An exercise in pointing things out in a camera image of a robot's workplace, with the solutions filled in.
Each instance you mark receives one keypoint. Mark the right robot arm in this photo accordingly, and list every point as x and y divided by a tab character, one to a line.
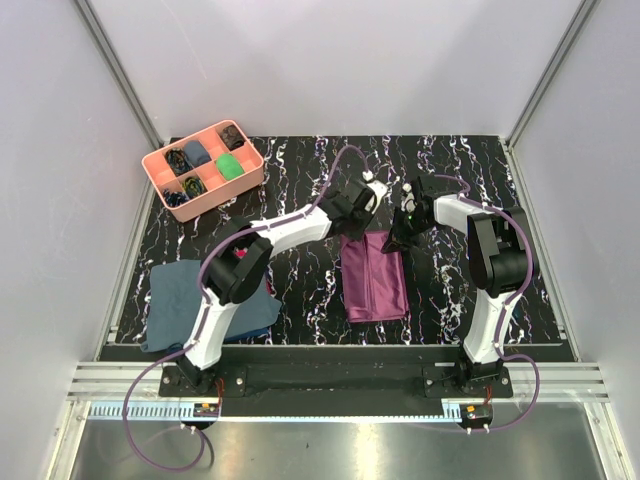
501	258

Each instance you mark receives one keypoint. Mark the green rolled cloth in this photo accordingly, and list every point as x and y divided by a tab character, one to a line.
229	167

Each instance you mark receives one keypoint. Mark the black patterned rolled cloth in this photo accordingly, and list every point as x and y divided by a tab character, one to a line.
177	160

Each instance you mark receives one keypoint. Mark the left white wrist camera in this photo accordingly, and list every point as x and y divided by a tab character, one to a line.
379	189

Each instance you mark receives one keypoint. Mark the grey-blue folded cloth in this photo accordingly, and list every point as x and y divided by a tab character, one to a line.
175	302

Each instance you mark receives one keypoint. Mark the pink divided organizer tray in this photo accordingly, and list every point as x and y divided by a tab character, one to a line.
219	191

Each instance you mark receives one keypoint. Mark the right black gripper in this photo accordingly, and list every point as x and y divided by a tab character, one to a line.
397	240

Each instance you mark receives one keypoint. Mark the dark patterned rolled cloth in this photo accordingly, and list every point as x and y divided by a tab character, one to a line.
232	137

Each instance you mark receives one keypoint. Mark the yellow-black patterned rolled cloth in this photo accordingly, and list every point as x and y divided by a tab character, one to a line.
193	187

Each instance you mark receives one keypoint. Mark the blue-black patterned rolled cloth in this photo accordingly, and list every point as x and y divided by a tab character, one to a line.
174	199

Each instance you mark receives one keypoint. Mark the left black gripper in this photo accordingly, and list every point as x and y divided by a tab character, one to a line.
366	215

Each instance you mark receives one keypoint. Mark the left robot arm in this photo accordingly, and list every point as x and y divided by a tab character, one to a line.
235	268

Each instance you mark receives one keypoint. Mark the blue rolled cloth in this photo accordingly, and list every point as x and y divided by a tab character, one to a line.
196	153

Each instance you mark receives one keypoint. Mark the purple satin napkin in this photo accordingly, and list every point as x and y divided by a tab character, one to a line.
374	288

